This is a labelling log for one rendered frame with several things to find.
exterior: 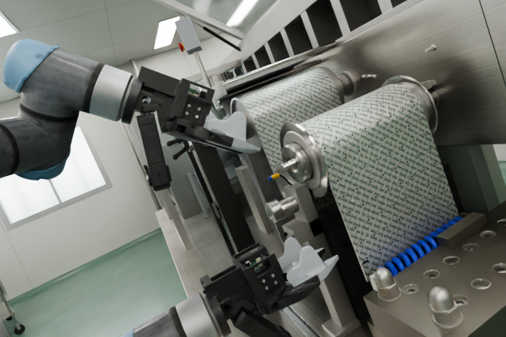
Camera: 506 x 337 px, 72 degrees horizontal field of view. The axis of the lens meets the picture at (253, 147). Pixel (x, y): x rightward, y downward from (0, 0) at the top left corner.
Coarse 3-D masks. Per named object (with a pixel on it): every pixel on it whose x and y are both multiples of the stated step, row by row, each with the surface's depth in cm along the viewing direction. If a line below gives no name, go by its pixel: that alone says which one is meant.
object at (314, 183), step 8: (408, 88) 67; (416, 96) 65; (424, 104) 65; (424, 112) 65; (288, 136) 63; (296, 136) 60; (304, 144) 59; (312, 152) 58; (312, 160) 58; (320, 176) 58; (312, 184) 62
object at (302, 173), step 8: (288, 144) 62; (296, 144) 61; (288, 152) 61; (296, 152) 59; (304, 152) 60; (288, 160) 64; (304, 160) 59; (296, 168) 62; (304, 168) 59; (312, 168) 60; (296, 176) 63; (304, 176) 60; (312, 176) 61
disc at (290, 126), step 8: (288, 128) 62; (296, 128) 60; (280, 136) 67; (304, 136) 58; (312, 144) 57; (320, 152) 56; (320, 160) 56; (320, 168) 58; (328, 176) 57; (320, 184) 60; (328, 184) 58; (312, 192) 64; (320, 192) 61
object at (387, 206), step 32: (384, 160) 61; (416, 160) 64; (352, 192) 59; (384, 192) 61; (416, 192) 64; (448, 192) 66; (352, 224) 59; (384, 224) 61; (416, 224) 63; (384, 256) 61
